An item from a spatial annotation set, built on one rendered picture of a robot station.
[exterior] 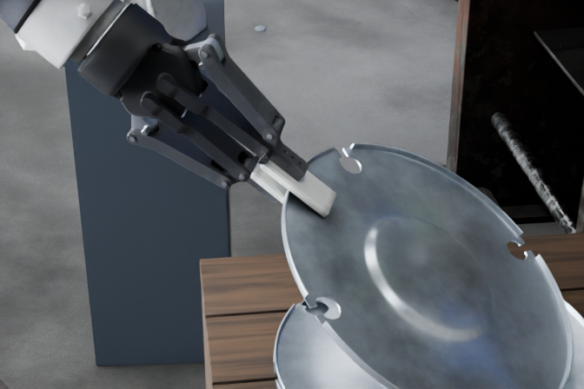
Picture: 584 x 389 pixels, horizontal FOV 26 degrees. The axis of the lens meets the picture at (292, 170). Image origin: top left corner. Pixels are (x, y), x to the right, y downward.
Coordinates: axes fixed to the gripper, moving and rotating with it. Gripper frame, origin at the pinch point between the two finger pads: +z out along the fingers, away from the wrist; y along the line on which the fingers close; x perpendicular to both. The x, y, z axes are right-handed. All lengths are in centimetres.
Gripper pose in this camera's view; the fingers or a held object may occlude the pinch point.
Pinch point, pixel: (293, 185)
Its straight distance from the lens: 106.9
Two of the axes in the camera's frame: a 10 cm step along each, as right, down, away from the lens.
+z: 7.7, 6.1, 1.6
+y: 5.7, -5.6, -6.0
